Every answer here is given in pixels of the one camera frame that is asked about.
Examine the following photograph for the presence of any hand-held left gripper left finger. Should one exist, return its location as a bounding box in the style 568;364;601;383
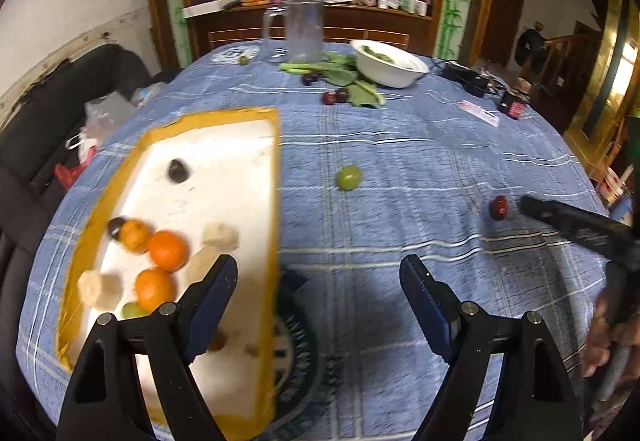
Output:
56;253;240;441

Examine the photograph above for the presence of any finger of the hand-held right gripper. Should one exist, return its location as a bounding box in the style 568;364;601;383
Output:
519;195;640;267

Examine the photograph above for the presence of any pale banana piece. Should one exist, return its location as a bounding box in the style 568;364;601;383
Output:
77;269;124;311

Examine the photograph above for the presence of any golden frame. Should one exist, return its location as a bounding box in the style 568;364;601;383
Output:
562;0;640;182

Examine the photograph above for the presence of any plastic bucket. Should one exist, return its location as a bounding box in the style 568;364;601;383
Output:
600;166;632;212

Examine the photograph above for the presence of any black chair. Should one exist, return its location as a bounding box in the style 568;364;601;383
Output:
0;44;166;441

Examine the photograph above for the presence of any white bowl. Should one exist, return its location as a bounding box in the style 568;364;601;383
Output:
349;39;431;88

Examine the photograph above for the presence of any red jujube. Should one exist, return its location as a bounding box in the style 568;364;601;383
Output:
489;195;511;221

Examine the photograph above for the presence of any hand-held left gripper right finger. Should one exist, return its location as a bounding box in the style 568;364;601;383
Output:
399;254;585;441

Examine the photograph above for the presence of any leafy green vegetable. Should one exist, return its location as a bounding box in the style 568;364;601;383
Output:
279;54;386;109

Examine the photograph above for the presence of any white paper card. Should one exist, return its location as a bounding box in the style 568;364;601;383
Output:
456;100;502;127

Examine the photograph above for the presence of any yellow-taped white foam box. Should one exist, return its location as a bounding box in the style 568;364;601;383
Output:
54;106;283;439

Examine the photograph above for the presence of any green vegetable in bowl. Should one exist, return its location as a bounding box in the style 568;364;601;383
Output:
362;46;396;63

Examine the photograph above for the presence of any clear plastic bag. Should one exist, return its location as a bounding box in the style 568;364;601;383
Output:
82;91;138;142

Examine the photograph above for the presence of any person's right hand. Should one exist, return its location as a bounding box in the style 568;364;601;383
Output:
582;293;640;377

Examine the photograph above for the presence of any red and white plastic bag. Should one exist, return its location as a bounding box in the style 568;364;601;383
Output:
54;134;98;192

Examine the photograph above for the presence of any clear glass pitcher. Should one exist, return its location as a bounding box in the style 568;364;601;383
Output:
262;0;326;64

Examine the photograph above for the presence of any black electronic device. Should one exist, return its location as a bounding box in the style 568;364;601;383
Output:
442;62;493;97

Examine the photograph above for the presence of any brown wooden door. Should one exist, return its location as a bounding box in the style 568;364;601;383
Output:
480;0;528;67

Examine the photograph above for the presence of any large orange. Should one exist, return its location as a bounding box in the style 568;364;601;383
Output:
149;230;190;272

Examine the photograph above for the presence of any small orange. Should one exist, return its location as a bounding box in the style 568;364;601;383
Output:
121;220;152;254
135;268;177;313

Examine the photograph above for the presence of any wooden counter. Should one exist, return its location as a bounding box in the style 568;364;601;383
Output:
192;1;433;59

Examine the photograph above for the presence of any white flat box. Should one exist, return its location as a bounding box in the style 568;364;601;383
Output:
182;1;236;19

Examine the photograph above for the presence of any red black blender base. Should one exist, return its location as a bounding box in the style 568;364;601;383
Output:
497;88;530;120

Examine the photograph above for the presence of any wooden stair railing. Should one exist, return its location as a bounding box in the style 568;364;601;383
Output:
542;21;601;87

